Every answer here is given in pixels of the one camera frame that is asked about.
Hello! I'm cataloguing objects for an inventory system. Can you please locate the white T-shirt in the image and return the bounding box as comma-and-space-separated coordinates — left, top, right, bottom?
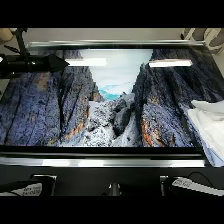
185, 99, 224, 162

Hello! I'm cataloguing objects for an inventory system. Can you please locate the pale blue garment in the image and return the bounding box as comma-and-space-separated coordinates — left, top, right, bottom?
200, 141, 224, 168

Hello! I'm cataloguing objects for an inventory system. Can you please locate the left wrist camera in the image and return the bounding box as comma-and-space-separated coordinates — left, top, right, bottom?
12, 28, 36, 65

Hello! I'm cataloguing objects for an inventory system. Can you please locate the black cable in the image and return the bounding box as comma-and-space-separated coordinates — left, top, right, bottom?
185, 171, 218, 188

